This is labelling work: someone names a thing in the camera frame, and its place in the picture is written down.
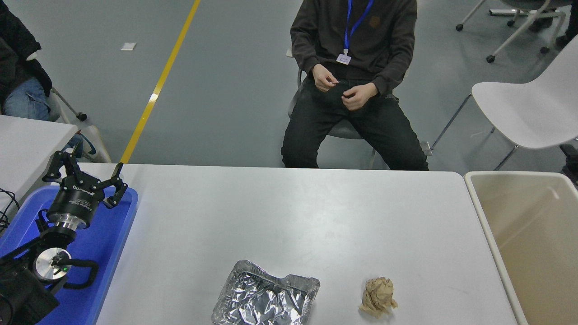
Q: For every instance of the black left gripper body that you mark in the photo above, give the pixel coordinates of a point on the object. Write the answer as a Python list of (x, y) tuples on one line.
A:
[(76, 201)]

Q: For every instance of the foil tray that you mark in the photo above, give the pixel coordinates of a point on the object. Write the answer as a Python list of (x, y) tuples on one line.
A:
[(262, 298)]

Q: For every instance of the person's right hand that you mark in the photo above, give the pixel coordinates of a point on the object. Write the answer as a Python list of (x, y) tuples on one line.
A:
[(324, 79)]

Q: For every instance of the person's left hand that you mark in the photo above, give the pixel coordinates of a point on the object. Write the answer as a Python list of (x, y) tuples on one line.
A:
[(359, 97)]

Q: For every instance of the white side table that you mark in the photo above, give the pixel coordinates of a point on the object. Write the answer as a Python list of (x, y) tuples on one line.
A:
[(27, 149)]

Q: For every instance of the blue plastic tray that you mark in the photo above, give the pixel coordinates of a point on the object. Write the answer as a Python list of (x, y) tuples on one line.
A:
[(104, 243)]

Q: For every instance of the grey wheeled chair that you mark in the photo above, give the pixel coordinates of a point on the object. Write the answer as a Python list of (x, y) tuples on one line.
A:
[(53, 110)]

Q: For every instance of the yellow floor tape line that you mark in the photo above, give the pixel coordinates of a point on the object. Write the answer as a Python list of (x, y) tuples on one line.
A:
[(158, 88)]

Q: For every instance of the person in black jacket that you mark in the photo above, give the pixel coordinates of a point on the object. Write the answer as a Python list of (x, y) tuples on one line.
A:
[(18, 54)]

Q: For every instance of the grey padded armchair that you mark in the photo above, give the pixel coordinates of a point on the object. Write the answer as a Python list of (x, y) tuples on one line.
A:
[(345, 131)]

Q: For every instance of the crumpled tan paper ball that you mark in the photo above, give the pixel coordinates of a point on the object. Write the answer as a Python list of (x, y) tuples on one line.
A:
[(378, 295)]

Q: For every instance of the silver floor outlet plate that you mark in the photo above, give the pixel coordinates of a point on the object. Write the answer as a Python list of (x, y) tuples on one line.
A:
[(428, 149)]

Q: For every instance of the large pale plastic bin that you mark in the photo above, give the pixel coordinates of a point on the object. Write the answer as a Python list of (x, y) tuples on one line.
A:
[(533, 253)]

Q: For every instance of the white shell chair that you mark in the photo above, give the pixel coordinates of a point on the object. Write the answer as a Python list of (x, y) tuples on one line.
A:
[(533, 108)]

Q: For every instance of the white-framed rolling chair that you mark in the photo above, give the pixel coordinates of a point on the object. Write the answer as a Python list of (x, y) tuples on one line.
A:
[(503, 13)]

